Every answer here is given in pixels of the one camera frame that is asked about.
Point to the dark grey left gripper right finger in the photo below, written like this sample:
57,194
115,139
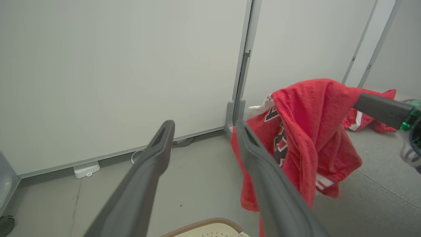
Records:
279,200

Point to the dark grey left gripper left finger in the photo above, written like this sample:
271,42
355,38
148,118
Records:
135,194

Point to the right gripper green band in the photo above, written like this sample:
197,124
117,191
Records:
415,131

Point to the red garment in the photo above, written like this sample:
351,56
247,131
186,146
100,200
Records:
309,115

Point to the grey fabric sofa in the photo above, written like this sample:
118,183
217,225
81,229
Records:
378,197

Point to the beige perforated laundry basket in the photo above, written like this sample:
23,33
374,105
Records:
210,232

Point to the white wheeled panel leg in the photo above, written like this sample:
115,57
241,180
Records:
6,184

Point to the black caster wheel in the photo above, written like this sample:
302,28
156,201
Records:
6,227

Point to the grey partition frame bar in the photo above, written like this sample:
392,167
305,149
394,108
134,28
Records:
360,42
380,42

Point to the grey partition post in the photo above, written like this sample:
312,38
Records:
235,112

